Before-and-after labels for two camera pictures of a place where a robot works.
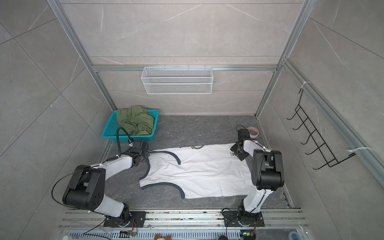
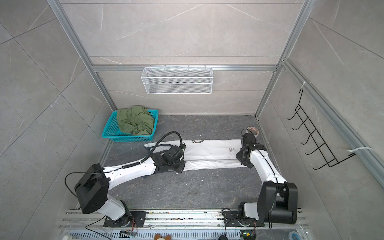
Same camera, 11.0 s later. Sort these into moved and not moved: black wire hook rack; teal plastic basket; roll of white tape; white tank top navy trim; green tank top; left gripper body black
Moved: white tank top navy trim; left gripper body black
Not moved: green tank top; teal plastic basket; roll of white tape; black wire hook rack
